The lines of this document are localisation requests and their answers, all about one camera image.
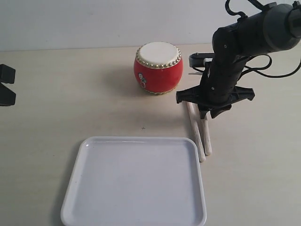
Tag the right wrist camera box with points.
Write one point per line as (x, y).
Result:
(198, 60)

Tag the small red drum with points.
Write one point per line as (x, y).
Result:
(158, 67)

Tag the white plastic tray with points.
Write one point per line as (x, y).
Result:
(135, 181)

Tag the wooden drumstick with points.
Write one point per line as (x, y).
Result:
(195, 131)
(206, 136)

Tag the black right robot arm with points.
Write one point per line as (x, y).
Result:
(277, 27)

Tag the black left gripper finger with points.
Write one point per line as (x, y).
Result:
(7, 74)
(7, 96)

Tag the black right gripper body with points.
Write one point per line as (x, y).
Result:
(218, 86)

